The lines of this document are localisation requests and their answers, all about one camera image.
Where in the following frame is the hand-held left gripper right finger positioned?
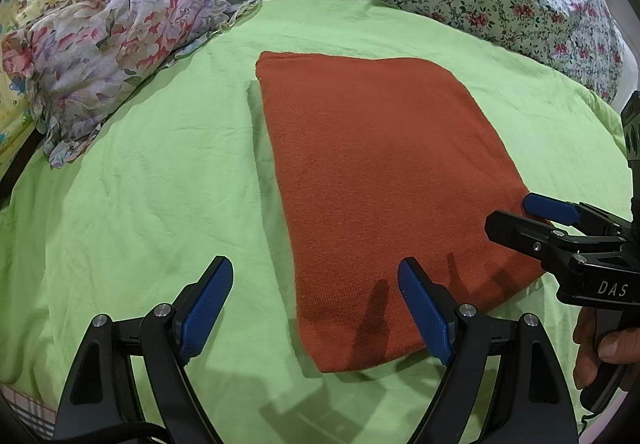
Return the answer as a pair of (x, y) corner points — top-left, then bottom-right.
(397, 257), (581, 444)

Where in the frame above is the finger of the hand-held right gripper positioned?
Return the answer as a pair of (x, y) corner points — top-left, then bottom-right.
(522, 192), (626, 237)
(485, 210), (626, 275)

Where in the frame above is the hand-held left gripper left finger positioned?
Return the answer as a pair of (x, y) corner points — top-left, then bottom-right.
(52, 255), (235, 444)

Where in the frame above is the orange knit sweater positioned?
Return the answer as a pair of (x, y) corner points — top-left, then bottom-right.
(255, 50), (553, 374)

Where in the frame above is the person's right hand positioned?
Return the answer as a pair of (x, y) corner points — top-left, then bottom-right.
(572, 310), (640, 390)

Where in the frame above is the light green bed sheet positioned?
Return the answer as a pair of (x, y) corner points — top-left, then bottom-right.
(0, 0), (631, 444)

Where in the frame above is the plaid cloth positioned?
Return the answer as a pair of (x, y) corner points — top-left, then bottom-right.
(0, 381), (56, 440)

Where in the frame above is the purple floral thin cloth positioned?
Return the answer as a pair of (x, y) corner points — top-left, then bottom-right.
(2, 0), (261, 170)

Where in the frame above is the black cable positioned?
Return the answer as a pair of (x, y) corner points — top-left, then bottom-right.
(107, 421), (171, 444)

